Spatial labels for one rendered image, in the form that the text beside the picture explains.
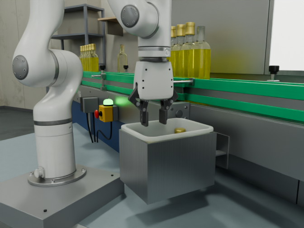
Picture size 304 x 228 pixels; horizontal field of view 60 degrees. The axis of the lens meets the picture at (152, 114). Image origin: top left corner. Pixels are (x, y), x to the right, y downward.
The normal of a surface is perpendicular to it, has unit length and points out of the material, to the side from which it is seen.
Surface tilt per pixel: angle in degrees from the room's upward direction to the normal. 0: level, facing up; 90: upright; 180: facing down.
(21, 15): 90
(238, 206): 0
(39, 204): 2
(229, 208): 0
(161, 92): 97
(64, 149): 88
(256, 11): 90
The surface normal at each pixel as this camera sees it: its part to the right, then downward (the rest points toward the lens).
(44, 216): -0.03, -0.99
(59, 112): 0.59, 0.02
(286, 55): -0.86, 0.09
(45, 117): -0.04, 0.14
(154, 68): 0.36, 0.18
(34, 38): -0.11, -0.29
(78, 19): -0.52, 0.15
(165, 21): 0.81, 0.13
